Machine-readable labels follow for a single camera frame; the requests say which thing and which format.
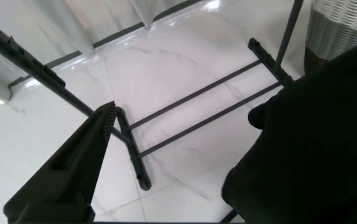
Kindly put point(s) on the black garment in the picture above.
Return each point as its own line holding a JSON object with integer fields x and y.
{"x": 315, "y": 140}

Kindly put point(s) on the white curtain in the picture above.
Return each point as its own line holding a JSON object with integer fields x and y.
{"x": 57, "y": 28}

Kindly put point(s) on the white laundry basket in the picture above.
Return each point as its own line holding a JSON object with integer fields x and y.
{"x": 340, "y": 31}

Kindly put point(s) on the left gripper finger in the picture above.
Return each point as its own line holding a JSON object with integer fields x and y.
{"x": 72, "y": 186}

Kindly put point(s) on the black clothes rack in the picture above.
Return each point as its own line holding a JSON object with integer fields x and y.
{"x": 35, "y": 67}

